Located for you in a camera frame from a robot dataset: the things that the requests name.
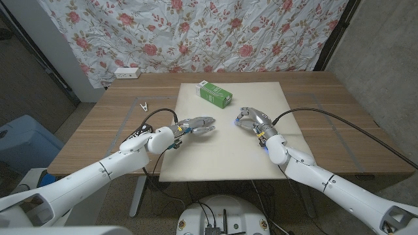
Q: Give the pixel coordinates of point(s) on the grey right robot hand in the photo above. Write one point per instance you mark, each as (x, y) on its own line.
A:
(261, 122)

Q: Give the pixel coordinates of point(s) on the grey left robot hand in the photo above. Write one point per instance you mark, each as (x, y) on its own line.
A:
(196, 125)

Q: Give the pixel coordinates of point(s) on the cream foam board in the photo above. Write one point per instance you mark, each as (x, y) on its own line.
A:
(222, 156)

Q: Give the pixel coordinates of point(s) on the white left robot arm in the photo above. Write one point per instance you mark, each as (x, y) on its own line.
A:
(81, 182)

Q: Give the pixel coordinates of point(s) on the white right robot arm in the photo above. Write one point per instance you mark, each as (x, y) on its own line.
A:
(326, 186)

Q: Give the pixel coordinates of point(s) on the green straws box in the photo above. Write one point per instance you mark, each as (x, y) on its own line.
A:
(215, 94)

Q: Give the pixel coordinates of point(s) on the small white clip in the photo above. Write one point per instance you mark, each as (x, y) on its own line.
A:
(144, 106)

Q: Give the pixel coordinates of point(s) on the white power strip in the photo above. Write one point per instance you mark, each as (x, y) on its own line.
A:
(127, 73)

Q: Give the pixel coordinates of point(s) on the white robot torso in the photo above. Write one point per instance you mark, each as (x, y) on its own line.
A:
(222, 209)

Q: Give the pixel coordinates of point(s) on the floral backdrop cloth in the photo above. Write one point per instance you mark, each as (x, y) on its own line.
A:
(196, 32)

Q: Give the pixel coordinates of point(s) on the white table leg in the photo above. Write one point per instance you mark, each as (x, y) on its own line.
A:
(137, 199)

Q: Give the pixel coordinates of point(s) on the grey table leg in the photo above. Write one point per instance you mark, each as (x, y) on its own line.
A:
(308, 205)

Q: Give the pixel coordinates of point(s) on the black backdrop pole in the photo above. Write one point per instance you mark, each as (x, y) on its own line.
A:
(336, 32)

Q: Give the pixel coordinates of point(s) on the blue plastic bin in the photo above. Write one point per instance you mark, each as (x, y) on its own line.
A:
(29, 143)

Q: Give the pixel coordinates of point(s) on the white and blue floor object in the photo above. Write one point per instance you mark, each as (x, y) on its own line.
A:
(32, 178)

